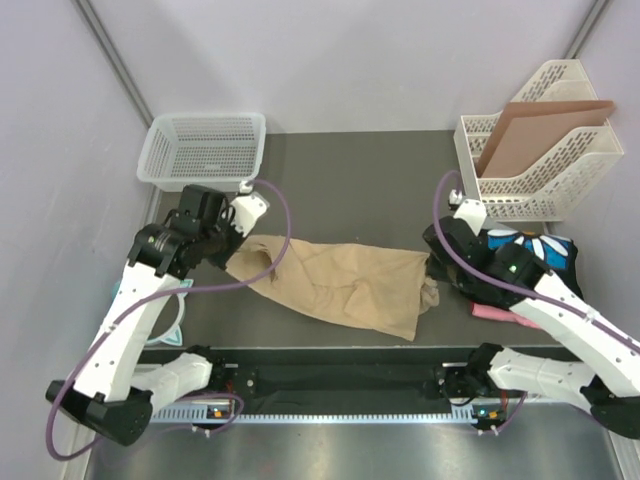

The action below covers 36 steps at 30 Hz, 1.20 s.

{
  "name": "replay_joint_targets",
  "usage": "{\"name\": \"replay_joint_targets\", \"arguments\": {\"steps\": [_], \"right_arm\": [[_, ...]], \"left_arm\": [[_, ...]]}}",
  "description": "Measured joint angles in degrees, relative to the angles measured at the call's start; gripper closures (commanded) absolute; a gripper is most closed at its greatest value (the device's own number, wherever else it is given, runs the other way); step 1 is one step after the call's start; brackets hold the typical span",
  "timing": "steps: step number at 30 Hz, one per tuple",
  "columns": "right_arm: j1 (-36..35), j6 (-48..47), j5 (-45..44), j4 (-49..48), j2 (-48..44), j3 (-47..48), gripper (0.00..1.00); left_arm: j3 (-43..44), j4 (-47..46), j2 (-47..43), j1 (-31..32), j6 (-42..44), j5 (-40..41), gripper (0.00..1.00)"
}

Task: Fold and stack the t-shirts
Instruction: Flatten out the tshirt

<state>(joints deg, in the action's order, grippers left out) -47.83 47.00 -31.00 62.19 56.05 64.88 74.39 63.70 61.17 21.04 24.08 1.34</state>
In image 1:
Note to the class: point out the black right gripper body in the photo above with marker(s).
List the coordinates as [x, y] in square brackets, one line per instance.
[447, 271]

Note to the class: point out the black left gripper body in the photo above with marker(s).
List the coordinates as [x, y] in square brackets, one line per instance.
[221, 240]

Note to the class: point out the beige t shirt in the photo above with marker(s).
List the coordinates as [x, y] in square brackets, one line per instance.
[352, 285]

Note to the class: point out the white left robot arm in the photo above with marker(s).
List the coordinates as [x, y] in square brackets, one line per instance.
[104, 392]

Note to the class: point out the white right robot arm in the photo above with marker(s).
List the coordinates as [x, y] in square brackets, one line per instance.
[603, 378]

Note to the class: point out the pink folded t shirt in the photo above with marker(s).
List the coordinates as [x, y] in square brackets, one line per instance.
[487, 312]

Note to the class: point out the black daisy print t shirt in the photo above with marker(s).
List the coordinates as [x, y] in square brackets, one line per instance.
[559, 253]

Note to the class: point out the white perforated plastic basket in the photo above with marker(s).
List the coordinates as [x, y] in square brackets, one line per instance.
[215, 150]

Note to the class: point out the cream plastic file organizer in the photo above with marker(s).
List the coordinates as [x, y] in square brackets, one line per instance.
[555, 184]

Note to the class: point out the teal cat ear headphones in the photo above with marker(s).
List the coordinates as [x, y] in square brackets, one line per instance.
[173, 335]

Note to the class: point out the brown cardboard folder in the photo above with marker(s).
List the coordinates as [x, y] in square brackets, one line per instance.
[525, 131]

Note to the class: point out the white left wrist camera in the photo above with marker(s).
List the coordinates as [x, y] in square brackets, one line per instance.
[248, 207]

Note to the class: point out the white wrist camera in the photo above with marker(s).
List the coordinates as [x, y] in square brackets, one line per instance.
[248, 207]
[473, 212]

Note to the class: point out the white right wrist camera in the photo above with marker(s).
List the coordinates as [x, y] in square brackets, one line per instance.
[473, 212]

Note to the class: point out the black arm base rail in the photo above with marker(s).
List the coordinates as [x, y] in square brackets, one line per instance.
[430, 372]

